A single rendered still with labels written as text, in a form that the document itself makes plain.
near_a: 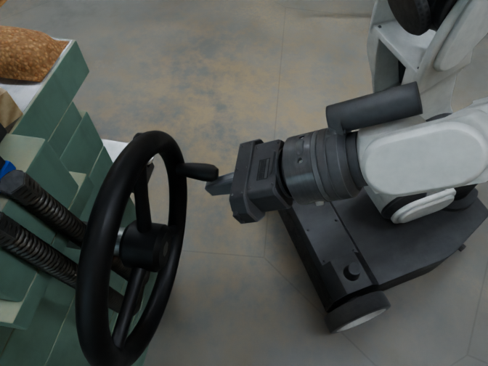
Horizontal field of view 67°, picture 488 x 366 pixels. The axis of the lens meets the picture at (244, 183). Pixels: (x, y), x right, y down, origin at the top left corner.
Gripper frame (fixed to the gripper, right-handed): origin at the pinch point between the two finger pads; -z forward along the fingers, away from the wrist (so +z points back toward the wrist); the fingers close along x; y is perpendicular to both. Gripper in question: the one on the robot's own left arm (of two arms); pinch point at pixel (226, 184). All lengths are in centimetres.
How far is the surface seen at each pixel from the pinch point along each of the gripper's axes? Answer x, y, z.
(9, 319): -22.6, 14.9, -10.8
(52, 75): 8.2, 21.0, -17.0
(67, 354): -22.8, -9.7, -35.5
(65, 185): -8.6, 16.6, -8.9
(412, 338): 1, -98, 7
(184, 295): 3, -60, -57
